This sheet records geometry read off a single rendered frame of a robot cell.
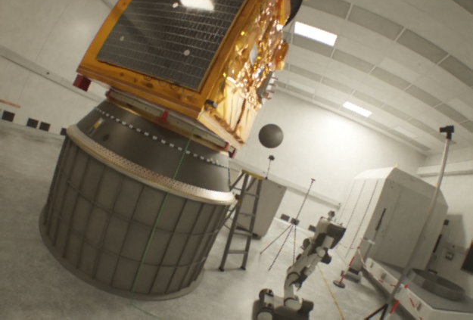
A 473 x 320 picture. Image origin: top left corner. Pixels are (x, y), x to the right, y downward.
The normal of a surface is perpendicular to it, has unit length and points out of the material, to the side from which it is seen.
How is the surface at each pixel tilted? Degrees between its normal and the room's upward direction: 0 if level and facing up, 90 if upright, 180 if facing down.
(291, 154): 90
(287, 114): 90
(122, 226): 90
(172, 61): 90
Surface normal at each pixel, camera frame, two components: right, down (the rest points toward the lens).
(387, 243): -0.16, -0.15
